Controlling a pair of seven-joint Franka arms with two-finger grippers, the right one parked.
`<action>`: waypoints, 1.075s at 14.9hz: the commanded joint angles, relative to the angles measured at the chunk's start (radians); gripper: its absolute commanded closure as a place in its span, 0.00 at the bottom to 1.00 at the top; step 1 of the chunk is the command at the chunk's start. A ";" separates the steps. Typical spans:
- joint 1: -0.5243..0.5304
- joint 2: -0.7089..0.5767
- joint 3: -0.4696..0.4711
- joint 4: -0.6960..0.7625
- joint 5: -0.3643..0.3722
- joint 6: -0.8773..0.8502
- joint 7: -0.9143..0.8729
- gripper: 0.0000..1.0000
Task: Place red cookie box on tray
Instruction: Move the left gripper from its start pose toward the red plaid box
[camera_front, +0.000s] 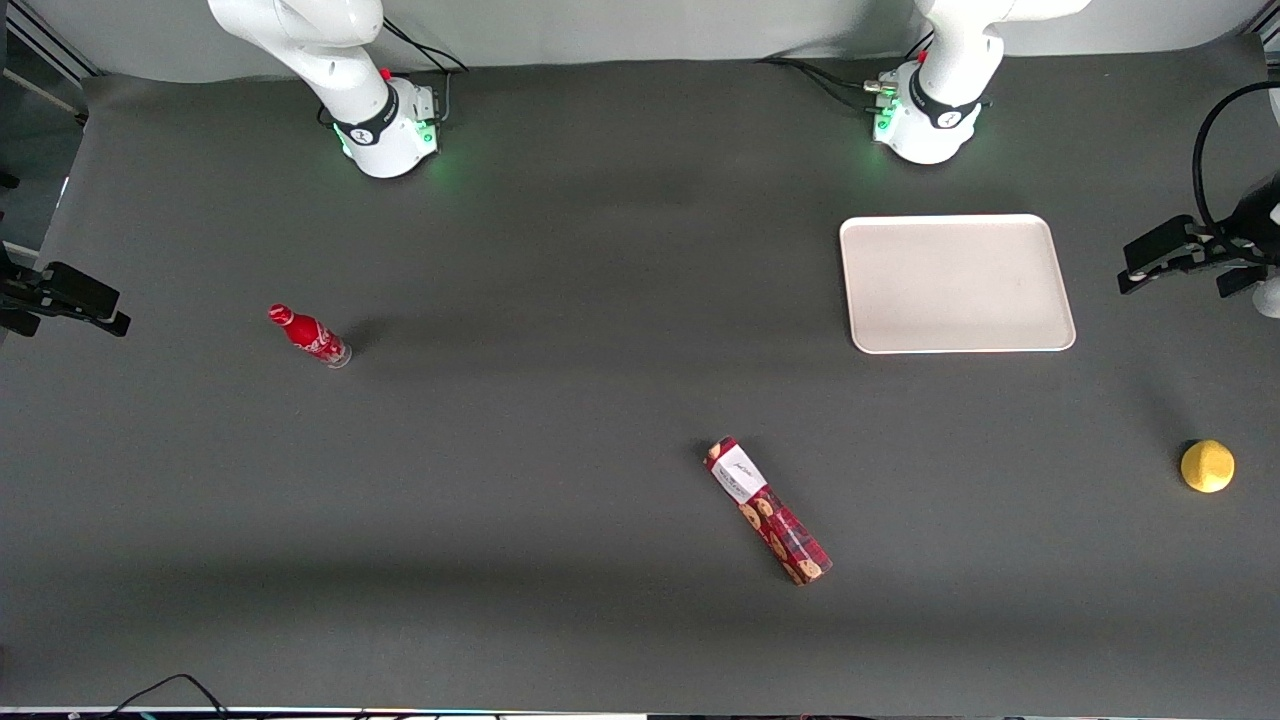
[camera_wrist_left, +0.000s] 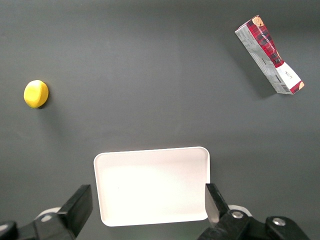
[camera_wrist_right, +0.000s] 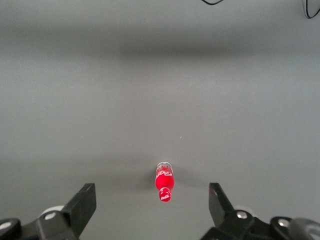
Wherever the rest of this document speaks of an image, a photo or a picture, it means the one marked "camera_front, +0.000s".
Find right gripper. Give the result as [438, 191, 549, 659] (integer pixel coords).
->
[0, 243, 133, 338]

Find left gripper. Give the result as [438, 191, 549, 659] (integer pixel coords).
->
[1117, 172, 1280, 299]

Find red cookie box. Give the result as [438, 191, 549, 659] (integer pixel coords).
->
[704, 436, 834, 586]

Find white rectangular tray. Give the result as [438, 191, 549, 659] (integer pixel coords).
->
[839, 214, 1078, 355]

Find red cola bottle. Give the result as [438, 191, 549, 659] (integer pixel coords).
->
[267, 304, 353, 369]

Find yellow lemon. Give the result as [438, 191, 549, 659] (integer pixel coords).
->
[1180, 439, 1236, 494]

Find dark grey table mat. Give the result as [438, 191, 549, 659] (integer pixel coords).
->
[0, 35, 1280, 717]

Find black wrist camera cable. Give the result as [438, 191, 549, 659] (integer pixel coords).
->
[1192, 80, 1280, 231]

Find aluminium frame profile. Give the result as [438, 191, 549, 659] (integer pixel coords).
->
[0, 0, 101, 86]

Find thin black loose cable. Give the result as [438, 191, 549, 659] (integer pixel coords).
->
[100, 673, 233, 720]

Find black left arm base cables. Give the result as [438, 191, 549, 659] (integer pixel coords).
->
[755, 30, 901, 116]

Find black arm base cables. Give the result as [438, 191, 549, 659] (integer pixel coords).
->
[380, 15, 471, 126]
[755, 30, 901, 116]

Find black right arm base cables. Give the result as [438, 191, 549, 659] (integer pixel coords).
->
[380, 15, 471, 126]

